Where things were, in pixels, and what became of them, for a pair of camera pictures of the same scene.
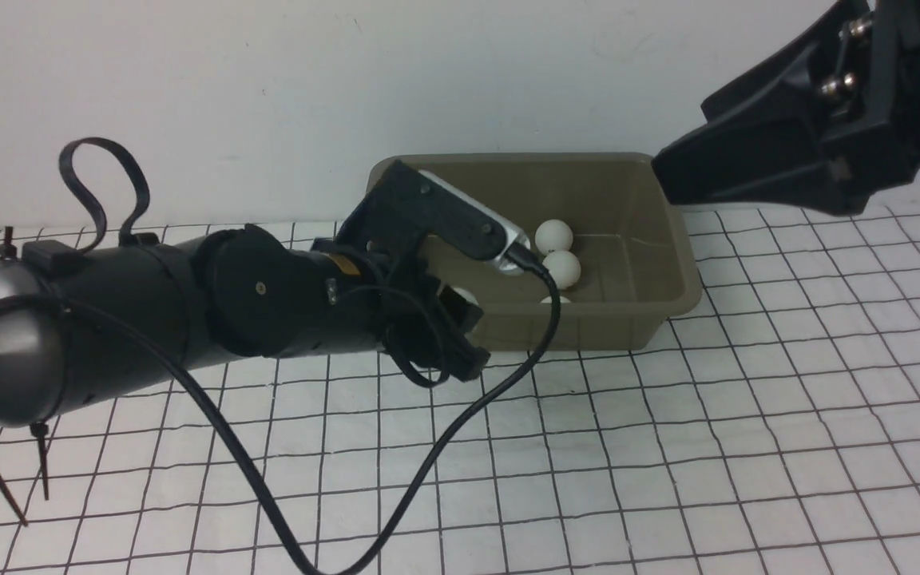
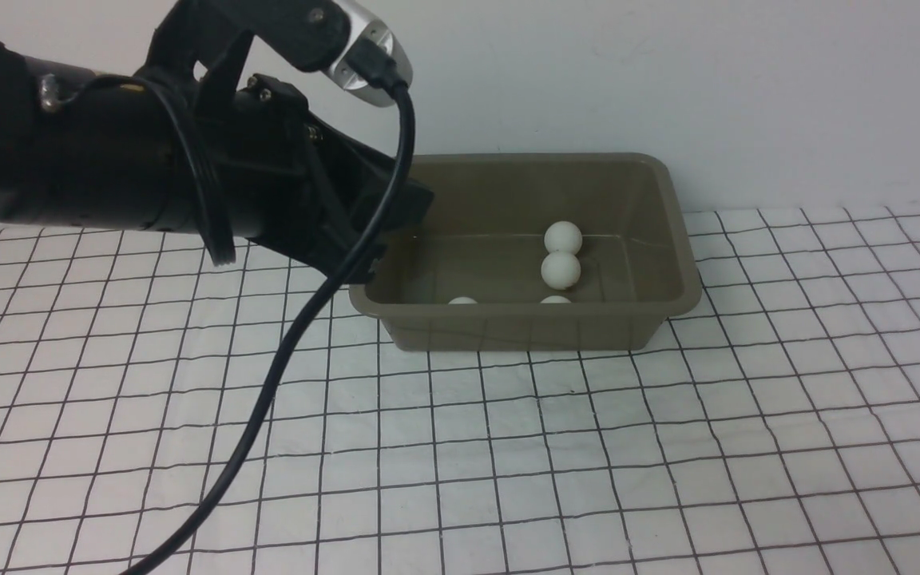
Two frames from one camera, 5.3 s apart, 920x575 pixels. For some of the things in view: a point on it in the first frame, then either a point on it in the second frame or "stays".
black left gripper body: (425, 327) → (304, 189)
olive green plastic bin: (601, 221) stays
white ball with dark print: (565, 267) stays
